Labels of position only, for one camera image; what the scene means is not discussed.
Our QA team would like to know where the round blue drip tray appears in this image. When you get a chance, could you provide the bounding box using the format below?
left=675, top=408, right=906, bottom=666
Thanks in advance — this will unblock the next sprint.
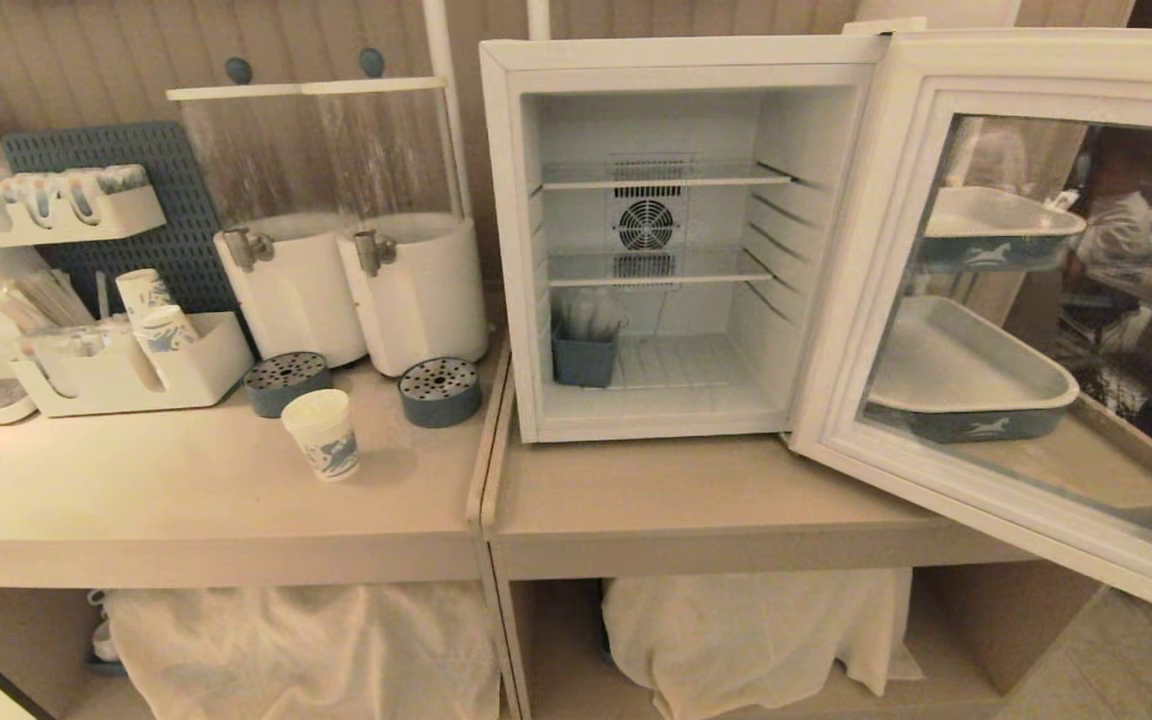
left=243, top=351, right=334, bottom=419
left=398, top=357, right=484, bottom=430

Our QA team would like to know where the white glass fridge door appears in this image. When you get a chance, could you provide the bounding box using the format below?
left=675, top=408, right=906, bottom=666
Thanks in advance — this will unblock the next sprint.
left=786, top=28, right=1152, bottom=621

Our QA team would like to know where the clear white drink dispenser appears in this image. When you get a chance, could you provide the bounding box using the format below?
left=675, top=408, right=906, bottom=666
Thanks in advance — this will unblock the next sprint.
left=302, top=47, right=490, bottom=379
left=166, top=57, right=370, bottom=370

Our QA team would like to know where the wire fridge shelf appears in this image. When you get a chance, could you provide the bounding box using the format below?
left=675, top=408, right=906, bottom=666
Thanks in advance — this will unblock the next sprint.
left=544, top=248, right=776, bottom=289
left=536, top=160, right=795, bottom=192

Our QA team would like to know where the blue pegboard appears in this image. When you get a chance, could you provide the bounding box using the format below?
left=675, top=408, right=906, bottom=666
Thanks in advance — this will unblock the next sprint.
left=1, top=122, right=239, bottom=323

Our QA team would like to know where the white pegboard shelf caddy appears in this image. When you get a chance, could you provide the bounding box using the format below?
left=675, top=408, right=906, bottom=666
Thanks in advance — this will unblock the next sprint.
left=0, top=164, right=168, bottom=249

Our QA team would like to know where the bundle of straws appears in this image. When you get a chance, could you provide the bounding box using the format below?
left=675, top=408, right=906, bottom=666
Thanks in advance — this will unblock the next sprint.
left=0, top=270, right=95, bottom=333

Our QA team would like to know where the beige counter cabinet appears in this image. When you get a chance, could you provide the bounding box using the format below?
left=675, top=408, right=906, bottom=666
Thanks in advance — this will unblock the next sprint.
left=481, top=375, right=1105, bottom=720
left=0, top=345, right=515, bottom=720

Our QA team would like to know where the white mini fridge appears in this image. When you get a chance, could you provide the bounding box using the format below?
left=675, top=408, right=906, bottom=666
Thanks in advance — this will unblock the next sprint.
left=479, top=35, right=888, bottom=445

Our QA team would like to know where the blue cup holder bin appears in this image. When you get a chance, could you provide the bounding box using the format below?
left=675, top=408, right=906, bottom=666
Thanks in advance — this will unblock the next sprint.
left=551, top=325, right=621, bottom=389

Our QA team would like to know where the white cloth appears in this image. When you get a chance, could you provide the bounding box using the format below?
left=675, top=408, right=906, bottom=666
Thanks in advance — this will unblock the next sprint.
left=101, top=583, right=503, bottom=720
left=601, top=569, right=924, bottom=720

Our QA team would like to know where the paper cup with blue print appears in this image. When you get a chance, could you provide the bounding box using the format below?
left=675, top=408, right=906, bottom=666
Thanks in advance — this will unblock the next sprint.
left=115, top=268, right=176, bottom=323
left=281, top=389, right=361, bottom=483
left=135, top=304, right=200, bottom=391

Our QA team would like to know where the fridge fan grille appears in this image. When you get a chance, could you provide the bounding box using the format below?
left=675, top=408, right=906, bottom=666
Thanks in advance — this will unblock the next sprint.
left=607, top=154, right=688, bottom=288

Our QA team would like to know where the white counter organiser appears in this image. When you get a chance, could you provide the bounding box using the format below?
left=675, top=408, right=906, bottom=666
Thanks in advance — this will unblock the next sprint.
left=10, top=310, right=256, bottom=419

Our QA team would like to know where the white blue serving tray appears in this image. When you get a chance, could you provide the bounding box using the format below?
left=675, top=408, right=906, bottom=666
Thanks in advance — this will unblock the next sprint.
left=865, top=295, right=1081, bottom=445
left=919, top=186, right=1088, bottom=274

